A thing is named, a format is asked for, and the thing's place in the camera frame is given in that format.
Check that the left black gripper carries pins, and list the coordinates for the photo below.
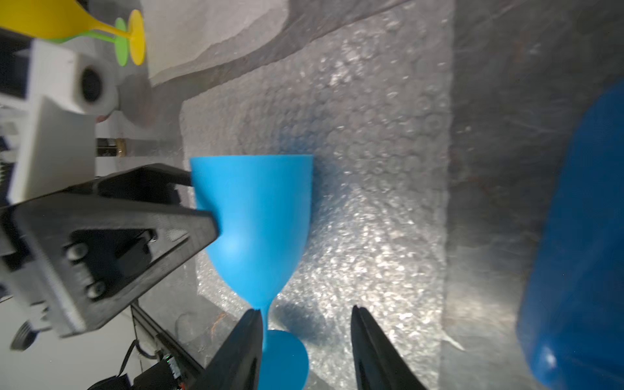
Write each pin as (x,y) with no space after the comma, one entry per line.
(74,262)

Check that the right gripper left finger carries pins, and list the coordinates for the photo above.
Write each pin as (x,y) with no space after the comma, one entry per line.
(237,363)

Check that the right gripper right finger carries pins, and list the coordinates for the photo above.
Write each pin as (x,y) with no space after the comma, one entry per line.
(377,363)

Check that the blue plastic wine glass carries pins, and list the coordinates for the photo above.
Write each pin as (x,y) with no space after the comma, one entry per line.
(262,206)

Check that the green plastic wine glass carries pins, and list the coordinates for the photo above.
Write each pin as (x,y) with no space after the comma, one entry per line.
(122,53)

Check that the bubble wrap sheet stack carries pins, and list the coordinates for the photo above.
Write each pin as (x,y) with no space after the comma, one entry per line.
(184,37)

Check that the yellow plastic wine glass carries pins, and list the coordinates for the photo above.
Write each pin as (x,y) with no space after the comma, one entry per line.
(58,19)

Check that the dark spice bottle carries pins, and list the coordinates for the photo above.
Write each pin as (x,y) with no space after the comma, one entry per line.
(111,147)

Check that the blue tape dispenser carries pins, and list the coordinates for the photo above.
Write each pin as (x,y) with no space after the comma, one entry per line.
(570,325)

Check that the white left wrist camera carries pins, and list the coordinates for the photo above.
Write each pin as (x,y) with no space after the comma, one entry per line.
(51,97)

